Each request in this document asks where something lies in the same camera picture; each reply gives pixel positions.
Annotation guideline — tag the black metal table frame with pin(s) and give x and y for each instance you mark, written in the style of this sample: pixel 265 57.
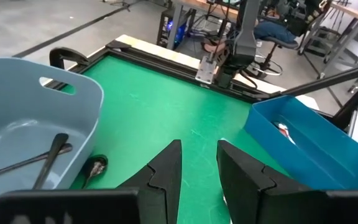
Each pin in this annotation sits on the black metal table frame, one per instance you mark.
pixel 322 81

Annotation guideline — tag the black table clamp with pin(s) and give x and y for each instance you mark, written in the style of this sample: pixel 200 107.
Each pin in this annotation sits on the black table clamp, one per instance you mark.
pixel 64 53

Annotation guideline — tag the blue plastic tray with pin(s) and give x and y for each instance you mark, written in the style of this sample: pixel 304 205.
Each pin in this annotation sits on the blue plastic tray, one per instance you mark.
pixel 322 149

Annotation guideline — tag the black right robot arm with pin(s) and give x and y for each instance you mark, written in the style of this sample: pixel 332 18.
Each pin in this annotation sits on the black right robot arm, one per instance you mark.
pixel 245 46

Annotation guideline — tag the grey-blue plastic bin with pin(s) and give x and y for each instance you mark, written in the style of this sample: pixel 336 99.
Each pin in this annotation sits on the grey-blue plastic bin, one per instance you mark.
pixel 17 102

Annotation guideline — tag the green table mat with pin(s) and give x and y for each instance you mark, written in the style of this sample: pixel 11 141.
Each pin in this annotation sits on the green table mat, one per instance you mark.
pixel 166 118

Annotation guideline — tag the person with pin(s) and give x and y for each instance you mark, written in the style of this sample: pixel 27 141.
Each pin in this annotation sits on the person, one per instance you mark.
pixel 272 31

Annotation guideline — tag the black computer tower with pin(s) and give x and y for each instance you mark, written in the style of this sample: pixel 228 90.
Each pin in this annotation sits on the black computer tower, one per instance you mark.
pixel 182 31

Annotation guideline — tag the grey office stool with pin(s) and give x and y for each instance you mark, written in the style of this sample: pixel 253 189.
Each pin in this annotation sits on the grey office stool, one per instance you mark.
pixel 283 43

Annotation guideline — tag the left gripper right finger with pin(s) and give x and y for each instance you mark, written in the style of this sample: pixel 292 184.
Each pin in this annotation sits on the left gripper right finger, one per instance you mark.
pixel 253 199

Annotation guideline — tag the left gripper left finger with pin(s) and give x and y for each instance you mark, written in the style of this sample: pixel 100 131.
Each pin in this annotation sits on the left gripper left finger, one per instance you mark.
pixel 154 193

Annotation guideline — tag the white metal bracket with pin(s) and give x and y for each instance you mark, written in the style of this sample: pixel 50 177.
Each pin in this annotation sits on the white metal bracket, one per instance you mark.
pixel 357 123
pixel 206 71

